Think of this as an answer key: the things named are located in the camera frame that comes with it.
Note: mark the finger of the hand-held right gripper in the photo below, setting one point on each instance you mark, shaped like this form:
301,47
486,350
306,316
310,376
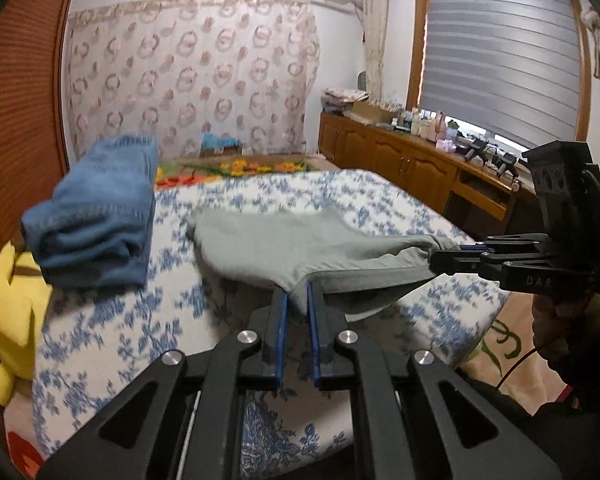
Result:
510,246
460,262

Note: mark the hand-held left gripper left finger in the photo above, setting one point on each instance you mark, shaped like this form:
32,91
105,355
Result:
280,320

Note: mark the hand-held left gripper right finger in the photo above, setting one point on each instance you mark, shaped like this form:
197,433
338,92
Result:
314,330

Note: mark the grey pants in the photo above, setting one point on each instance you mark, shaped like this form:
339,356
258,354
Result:
290,245

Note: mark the person's right hand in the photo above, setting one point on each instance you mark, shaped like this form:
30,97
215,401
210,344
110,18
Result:
550,330

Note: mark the black handheld device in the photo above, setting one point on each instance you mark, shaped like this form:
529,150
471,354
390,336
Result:
476,151
507,165

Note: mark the beige rug with green pattern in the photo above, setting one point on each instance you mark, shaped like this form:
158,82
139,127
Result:
510,330

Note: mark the pink box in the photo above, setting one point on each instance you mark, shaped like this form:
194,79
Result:
446,145

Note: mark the wooden cabinet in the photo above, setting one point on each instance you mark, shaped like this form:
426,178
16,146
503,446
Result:
380,150

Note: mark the cluster of toiletry bottles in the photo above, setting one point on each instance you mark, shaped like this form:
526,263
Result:
422,122

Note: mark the colourful flowered blanket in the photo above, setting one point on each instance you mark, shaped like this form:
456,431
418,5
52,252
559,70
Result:
240,167

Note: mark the cardboard box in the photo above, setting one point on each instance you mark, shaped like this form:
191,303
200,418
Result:
372,111

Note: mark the blue floral bed sheet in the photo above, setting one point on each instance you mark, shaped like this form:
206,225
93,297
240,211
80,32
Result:
105,350

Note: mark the teal packet on box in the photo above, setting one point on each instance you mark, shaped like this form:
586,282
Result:
220,142

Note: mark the stack of folded cloths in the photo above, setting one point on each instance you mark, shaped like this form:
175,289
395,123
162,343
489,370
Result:
345,99

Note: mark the small grey fan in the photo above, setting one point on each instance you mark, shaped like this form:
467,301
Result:
361,80

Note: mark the folded blue jeans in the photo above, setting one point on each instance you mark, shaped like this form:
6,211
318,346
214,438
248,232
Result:
95,210

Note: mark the beige drape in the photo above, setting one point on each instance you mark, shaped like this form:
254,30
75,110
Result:
375,35

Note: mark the patterned lace curtain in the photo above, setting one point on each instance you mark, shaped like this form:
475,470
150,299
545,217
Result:
180,75

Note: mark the yellow plush toy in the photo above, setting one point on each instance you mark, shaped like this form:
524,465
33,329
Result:
15,310

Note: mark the wooden louvered wardrobe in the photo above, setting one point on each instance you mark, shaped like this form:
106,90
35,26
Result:
20,110

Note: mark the wooden window frame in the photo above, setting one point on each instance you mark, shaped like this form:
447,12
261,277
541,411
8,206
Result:
417,35

